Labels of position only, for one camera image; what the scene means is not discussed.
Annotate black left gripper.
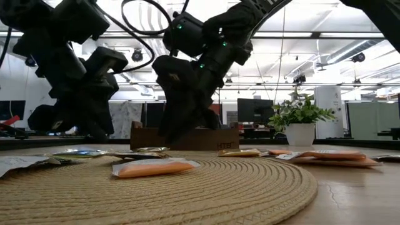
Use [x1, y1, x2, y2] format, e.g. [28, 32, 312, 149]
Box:
[27, 73, 120, 144]

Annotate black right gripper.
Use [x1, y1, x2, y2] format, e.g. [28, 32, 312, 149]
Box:
[159, 46, 234, 144]

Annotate green tea packet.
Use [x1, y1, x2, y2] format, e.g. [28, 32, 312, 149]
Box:
[134, 146, 171, 153]
[51, 149, 109, 158]
[43, 156, 83, 164]

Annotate white orange tea packet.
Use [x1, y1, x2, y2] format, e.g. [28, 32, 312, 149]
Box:
[0, 155, 62, 179]
[276, 150, 367, 161]
[111, 157, 201, 179]
[290, 157, 384, 168]

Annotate dark wooden tea box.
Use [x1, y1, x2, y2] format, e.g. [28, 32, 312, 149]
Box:
[130, 121, 240, 151]

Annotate grey patterned cloth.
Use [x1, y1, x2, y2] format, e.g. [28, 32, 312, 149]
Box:
[109, 101, 143, 139]

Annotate black fabric panel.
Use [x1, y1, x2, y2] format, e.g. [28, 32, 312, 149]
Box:
[146, 102, 165, 128]

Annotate black computer monitor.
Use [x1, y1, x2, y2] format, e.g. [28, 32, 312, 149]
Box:
[237, 98, 274, 126]

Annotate round woven straw placemat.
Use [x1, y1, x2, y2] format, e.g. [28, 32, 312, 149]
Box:
[0, 153, 319, 225]

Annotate red object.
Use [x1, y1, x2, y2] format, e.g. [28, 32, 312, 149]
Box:
[0, 114, 20, 128]

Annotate green plant in white pot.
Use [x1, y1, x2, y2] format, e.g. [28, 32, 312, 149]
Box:
[267, 89, 336, 147]

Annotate white column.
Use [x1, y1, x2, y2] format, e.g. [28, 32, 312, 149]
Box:
[314, 86, 344, 139]

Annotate black overhead beam with lights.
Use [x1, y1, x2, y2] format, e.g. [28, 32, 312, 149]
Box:
[0, 30, 386, 40]

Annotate pale partition panel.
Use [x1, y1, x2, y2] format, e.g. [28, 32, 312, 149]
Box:
[345, 100, 400, 141]

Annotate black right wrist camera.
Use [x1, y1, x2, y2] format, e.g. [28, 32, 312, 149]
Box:
[152, 55, 198, 92]

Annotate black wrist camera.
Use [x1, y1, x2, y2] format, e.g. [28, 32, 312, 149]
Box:
[152, 55, 198, 92]
[83, 46, 129, 76]

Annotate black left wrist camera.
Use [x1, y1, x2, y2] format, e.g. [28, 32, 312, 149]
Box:
[83, 46, 129, 76]

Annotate black wall screen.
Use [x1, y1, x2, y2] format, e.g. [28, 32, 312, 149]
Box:
[0, 100, 27, 121]

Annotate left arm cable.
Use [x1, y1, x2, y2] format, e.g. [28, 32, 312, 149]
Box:
[93, 2, 156, 76]

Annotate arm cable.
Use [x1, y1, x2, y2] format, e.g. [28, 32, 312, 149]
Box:
[121, 0, 191, 36]
[93, 2, 156, 76]

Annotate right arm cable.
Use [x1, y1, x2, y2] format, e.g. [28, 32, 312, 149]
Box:
[121, 0, 191, 36]

